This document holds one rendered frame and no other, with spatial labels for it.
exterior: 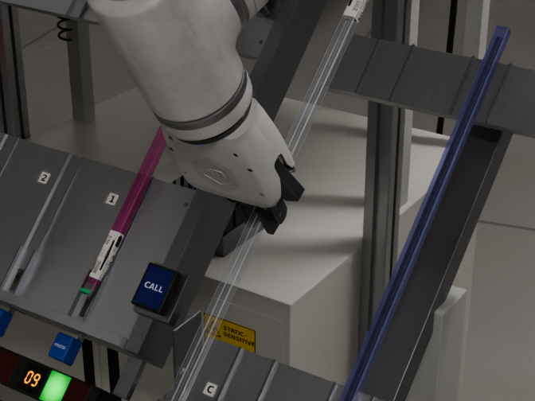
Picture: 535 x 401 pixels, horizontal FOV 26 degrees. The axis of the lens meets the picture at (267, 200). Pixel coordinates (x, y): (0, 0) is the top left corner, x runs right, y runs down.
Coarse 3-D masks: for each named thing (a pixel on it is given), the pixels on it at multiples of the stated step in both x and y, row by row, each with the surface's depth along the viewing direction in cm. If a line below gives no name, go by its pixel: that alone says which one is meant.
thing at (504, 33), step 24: (504, 48) 120; (480, 72) 119; (480, 96) 118; (456, 144) 116; (432, 192) 115; (432, 216) 115; (408, 240) 114; (408, 264) 113; (384, 312) 112; (384, 336) 111; (360, 360) 110; (360, 384) 109
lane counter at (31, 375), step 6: (30, 366) 135; (36, 366) 135; (24, 372) 135; (30, 372) 135; (36, 372) 135; (42, 372) 134; (24, 378) 135; (30, 378) 135; (36, 378) 134; (42, 378) 134; (18, 384) 135; (24, 384) 135; (30, 384) 134; (36, 384) 134; (24, 390) 134; (30, 390) 134; (36, 390) 134
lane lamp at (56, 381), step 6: (54, 372) 134; (54, 378) 133; (60, 378) 133; (66, 378) 133; (48, 384) 133; (54, 384) 133; (60, 384) 133; (66, 384) 132; (48, 390) 133; (54, 390) 133; (60, 390) 132; (42, 396) 133; (48, 396) 133; (54, 396) 132; (60, 396) 132
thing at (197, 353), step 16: (336, 32) 114; (352, 32) 114; (336, 48) 113; (320, 64) 113; (336, 64) 113; (320, 80) 112; (320, 96) 112; (304, 112) 111; (304, 128) 111; (288, 144) 111; (256, 224) 108; (240, 240) 108; (256, 240) 108; (240, 256) 107; (240, 272) 107; (224, 288) 107; (224, 304) 106; (208, 320) 106; (208, 336) 105; (192, 352) 105; (192, 368) 104; (176, 384) 104; (192, 384) 105; (176, 400) 104
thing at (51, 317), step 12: (0, 300) 137; (12, 300) 136; (24, 300) 135; (24, 312) 140; (36, 312) 134; (48, 312) 133; (60, 324) 133; (72, 324) 131; (84, 324) 131; (96, 336) 130; (108, 336) 129; (120, 336) 128; (120, 348) 130
